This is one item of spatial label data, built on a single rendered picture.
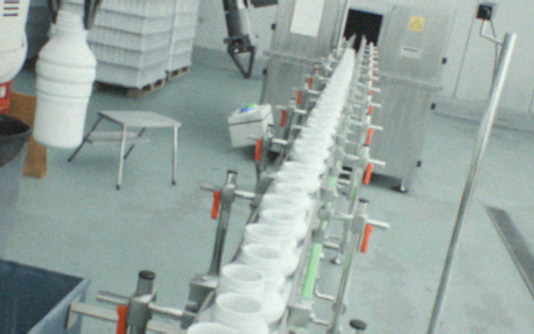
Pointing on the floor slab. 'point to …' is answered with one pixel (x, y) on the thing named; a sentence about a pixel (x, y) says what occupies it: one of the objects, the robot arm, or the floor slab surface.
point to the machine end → (285, 67)
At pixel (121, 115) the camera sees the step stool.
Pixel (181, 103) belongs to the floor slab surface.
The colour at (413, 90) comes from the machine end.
